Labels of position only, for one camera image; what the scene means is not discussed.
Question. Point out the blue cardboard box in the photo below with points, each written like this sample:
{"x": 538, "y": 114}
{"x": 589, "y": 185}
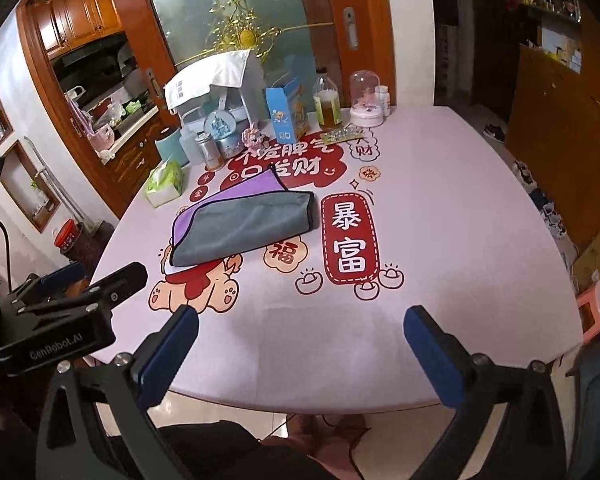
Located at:
{"x": 287, "y": 110}

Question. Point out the teal cylindrical container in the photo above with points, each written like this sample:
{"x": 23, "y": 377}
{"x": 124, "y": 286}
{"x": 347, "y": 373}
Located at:
{"x": 169, "y": 147}

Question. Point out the purple and grey towel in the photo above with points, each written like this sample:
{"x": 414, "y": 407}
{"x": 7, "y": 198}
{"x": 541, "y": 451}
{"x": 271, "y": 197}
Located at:
{"x": 251, "y": 214}

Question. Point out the pink printed tablecloth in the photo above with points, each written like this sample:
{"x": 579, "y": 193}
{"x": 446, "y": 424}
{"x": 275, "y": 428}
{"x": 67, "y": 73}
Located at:
{"x": 419, "y": 211}

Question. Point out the white appliance under bag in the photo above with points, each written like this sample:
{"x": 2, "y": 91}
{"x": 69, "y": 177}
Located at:
{"x": 195, "y": 111}

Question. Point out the small white pill bottle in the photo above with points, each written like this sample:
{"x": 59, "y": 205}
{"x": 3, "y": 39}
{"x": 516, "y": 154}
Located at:
{"x": 383, "y": 99}

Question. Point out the translucent plastic bottle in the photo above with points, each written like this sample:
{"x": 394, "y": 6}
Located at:
{"x": 189, "y": 145}

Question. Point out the wooden sliding glass door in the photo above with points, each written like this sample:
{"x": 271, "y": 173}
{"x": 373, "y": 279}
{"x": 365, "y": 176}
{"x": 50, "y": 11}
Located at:
{"x": 288, "y": 37}

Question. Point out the pink plastic stool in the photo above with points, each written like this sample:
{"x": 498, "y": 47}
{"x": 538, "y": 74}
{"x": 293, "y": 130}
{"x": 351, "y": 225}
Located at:
{"x": 588, "y": 304}

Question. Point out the pill blister pack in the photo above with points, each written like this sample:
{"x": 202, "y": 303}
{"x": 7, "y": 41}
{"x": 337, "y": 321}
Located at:
{"x": 341, "y": 135}

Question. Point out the cardboard box on floor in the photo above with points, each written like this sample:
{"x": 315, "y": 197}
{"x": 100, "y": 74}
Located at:
{"x": 597, "y": 259}

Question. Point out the red bucket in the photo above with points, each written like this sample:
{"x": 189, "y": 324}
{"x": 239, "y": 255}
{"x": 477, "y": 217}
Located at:
{"x": 67, "y": 234}

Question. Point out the wooden kitchen cabinets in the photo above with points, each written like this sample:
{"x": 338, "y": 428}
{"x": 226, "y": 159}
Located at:
{"x": 99, "y": 99}

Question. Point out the silver metal can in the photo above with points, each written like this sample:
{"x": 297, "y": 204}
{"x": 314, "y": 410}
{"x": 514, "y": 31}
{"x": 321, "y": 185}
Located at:
{"x": 213, "y": 158}

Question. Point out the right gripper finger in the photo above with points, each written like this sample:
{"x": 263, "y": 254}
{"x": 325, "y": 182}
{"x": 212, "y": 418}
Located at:
{"x": 116, "y": 287}
{"x": 36, "y": 289}

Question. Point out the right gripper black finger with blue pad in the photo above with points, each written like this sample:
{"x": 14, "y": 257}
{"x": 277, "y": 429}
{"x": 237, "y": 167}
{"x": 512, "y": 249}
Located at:
{"x": 95, "y": 422}
{"x": 530, "y": 441}

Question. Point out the glass bottle yellow liquid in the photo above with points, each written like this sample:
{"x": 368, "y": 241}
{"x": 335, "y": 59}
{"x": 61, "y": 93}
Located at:
{"x": 326, "y": 101}

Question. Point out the glass dome pink base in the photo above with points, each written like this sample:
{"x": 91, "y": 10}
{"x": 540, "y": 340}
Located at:
{"x": 365, "y": 110}

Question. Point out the white paper bag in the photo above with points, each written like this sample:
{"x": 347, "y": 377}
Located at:
{"x": 239, "y": 69}

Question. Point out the wooden cabinet with shelves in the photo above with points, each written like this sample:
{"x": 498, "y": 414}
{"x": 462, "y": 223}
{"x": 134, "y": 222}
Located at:
{"x": 555, "y": 122}

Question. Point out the blue snow globe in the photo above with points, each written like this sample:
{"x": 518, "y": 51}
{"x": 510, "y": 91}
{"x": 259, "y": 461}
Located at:
{"x": 222, "y": 126}

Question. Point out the green tissue pack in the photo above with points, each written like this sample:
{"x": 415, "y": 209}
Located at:
{"x": 164, "y": 183}

